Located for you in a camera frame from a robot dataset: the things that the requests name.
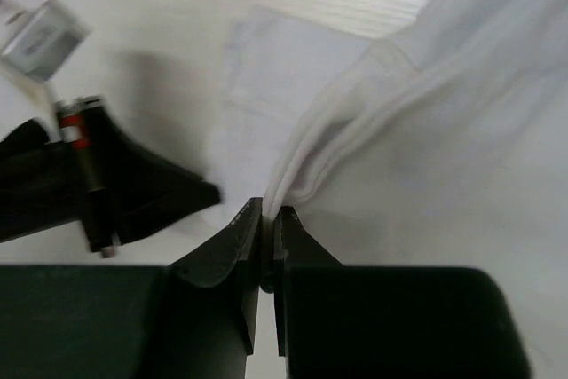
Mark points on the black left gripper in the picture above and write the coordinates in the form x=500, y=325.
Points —
x=119, y=191

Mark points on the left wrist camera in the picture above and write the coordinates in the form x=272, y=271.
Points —
x=37, y=42

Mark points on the white skirt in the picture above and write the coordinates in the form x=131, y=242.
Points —
x=444, y=143

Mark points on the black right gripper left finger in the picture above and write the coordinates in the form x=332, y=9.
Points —
x=213, y=291

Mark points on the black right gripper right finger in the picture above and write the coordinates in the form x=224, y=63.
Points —
x=308, y=292

